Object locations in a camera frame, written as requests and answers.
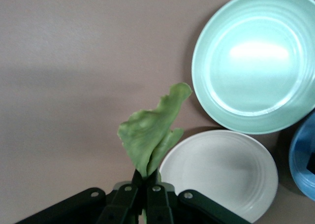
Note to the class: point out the green lettuce leaf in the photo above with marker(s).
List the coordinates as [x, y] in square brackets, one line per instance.
[147, 130]

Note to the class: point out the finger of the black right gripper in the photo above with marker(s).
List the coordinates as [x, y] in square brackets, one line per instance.
[312, 163]

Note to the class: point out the beige plate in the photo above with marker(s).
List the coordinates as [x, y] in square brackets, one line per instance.
[221, 169]

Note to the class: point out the mint green plate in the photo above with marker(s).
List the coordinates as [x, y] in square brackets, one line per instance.
[253, 66]

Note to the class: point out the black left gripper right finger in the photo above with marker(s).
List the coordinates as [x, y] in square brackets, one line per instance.
[157, 204]

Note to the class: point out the blue plate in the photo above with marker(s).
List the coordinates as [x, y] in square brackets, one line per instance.
[299, 155]

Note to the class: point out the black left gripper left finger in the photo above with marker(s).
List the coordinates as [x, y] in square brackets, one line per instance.
[123, 201]

